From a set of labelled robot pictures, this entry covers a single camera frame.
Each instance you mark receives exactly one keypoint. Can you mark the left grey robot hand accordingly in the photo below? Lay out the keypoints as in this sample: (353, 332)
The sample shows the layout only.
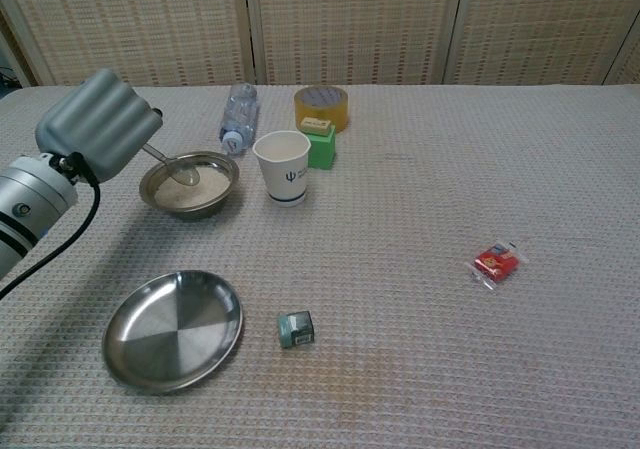
(95, 119)

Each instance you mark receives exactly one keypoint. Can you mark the metal spoon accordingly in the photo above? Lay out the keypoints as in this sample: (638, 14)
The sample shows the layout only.
(187, 175)

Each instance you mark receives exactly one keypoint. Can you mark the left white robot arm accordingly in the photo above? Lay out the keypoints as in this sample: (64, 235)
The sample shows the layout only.
(30, 204)

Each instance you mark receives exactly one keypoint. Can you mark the metal bowl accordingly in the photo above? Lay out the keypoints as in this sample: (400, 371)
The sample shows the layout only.
(200, 213)

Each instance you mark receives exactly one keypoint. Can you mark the white paper cup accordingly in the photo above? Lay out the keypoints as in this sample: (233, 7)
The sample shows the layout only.
(285, 179)

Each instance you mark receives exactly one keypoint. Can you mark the clear plastic water bottle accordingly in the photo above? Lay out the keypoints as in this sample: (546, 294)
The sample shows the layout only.
(240, 114)

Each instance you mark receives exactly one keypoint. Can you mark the small yellow eraser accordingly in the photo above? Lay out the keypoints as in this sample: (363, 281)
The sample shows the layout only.
(315, 125)

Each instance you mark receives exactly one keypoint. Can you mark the stainless steel plate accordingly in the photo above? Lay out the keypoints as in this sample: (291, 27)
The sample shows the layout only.
(175, 334)

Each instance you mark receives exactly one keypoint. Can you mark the green cube block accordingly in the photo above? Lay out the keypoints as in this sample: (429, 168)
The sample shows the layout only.
(322, 151)

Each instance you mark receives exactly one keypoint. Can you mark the tan packing tape roll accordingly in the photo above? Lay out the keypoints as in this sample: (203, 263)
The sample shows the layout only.
(331, 115)

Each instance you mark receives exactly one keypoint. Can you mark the woven bamboo folding screen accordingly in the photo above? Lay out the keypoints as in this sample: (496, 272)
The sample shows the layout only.
(350, 19)

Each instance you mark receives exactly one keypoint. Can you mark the small teal box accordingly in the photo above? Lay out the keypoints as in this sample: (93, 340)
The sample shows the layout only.
(296, 329)

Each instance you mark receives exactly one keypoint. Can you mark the white woven tablecloth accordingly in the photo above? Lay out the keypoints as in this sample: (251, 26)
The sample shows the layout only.
(400, 344)

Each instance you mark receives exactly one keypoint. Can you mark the red snack packet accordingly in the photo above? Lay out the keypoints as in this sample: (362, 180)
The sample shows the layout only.
(496, 263)

